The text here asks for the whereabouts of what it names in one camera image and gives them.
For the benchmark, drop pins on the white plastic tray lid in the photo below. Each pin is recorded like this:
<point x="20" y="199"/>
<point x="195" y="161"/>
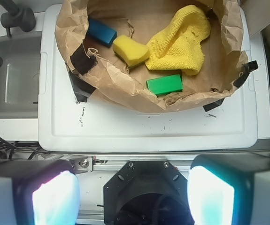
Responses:
<point x="96" y="126"/>

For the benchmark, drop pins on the yellow sponge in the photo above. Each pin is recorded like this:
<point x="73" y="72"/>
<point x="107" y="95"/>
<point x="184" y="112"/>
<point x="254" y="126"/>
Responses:
<point x="131" y="52"/>

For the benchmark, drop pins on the blue rectangular block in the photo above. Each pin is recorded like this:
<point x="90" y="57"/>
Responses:
<point x="101" y="33"/>

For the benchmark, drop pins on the dark grey toy faucet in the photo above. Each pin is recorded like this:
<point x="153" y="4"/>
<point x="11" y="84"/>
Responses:
<point x="16" y="16"/>

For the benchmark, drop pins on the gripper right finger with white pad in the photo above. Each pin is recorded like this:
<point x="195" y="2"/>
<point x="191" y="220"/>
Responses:
<point x="230" y="189"/>

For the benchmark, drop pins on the grey toy sink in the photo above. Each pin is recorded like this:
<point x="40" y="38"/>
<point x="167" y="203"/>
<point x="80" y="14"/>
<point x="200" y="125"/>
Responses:
<point x="19" y="82"/>

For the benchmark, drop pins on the black tape piece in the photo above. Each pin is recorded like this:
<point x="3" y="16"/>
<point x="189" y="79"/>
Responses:
<point x="246" y="69"/>
<point x="82" y="65"/>

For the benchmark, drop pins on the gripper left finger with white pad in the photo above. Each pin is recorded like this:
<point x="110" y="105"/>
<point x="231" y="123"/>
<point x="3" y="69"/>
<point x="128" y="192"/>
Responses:
<point x="38" y="192"/>

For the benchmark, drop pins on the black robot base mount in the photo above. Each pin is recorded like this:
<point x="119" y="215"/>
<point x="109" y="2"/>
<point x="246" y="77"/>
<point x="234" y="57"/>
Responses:
<point x="147" y="193"/>

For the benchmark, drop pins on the yellow microfiber cloth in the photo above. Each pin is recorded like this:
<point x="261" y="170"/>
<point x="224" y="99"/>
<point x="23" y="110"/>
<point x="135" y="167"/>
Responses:
<point x="178" y="46"/>

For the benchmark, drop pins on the brown paper bag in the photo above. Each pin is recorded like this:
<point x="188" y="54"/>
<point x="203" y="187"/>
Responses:
<point x="140" y="20"/>

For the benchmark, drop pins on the green rectangular block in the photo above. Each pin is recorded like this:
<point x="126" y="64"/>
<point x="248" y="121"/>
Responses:
<point x="165" y="85"/>

